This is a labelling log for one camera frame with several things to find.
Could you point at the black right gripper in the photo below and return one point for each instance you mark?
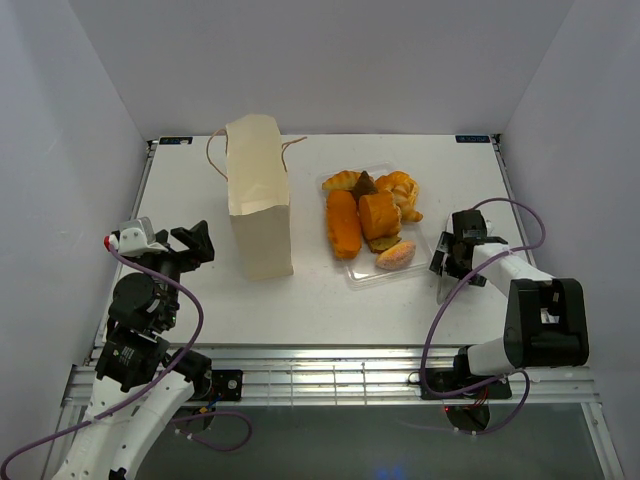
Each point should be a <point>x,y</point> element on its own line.
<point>440,254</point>

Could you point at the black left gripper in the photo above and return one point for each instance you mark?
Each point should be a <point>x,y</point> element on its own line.
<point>201,246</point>

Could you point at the metal tongs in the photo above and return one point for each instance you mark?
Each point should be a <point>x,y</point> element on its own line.
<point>445,285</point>

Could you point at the pink sugared bun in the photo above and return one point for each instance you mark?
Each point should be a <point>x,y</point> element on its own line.
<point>397,257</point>

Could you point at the ridged orange roll bread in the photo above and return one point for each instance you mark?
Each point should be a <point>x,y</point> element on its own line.
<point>379,215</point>

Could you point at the white paper bag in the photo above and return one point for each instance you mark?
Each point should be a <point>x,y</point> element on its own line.
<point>258,194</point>

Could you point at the dark brown bread piece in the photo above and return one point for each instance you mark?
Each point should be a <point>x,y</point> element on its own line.
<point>365,185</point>

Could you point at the long orange bread loaf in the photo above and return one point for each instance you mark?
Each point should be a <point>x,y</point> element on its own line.
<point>343,224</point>

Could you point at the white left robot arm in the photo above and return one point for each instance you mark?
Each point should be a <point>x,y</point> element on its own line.
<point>139,384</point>

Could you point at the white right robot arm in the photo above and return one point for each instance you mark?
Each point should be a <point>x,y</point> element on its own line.
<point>545,323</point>

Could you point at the speckled bread slice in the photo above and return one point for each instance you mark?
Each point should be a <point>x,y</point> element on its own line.
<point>381,244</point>

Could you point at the left blue table label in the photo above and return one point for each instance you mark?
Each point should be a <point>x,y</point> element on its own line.
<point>175,140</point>

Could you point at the blue table label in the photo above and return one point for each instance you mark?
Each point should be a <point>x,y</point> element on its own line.
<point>473,139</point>
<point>175,140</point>

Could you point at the right blue table label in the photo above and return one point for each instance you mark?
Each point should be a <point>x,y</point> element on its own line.
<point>473,139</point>

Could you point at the small croissant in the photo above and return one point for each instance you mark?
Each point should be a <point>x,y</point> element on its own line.
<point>343,180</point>

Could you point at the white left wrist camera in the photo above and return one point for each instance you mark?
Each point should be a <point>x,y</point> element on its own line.
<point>134,238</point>

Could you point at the orange twisted ring bread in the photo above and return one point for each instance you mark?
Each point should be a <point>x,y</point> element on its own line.
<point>405,191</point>

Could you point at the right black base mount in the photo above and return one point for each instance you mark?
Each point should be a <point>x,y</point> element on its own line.
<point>443,380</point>

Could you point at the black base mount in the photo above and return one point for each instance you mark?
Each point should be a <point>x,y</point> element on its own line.
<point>443,380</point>
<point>222,385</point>

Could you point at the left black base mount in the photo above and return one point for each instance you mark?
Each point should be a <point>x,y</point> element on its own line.
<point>222,385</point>

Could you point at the aluminium frame rail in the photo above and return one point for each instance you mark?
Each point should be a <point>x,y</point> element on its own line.
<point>342,377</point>

